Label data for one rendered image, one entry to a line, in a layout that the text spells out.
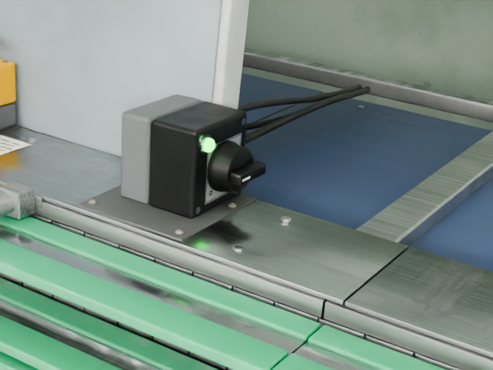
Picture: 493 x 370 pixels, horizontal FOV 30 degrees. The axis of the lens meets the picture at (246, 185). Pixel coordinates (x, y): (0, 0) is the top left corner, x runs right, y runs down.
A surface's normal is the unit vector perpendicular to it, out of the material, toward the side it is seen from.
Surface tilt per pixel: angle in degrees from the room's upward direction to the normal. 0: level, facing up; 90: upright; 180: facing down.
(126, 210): 90
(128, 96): 0
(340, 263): 90
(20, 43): 0
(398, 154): 90
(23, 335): 90
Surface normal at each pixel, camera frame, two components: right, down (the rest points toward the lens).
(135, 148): -0.54, 0.28
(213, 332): 0.07, -0.93
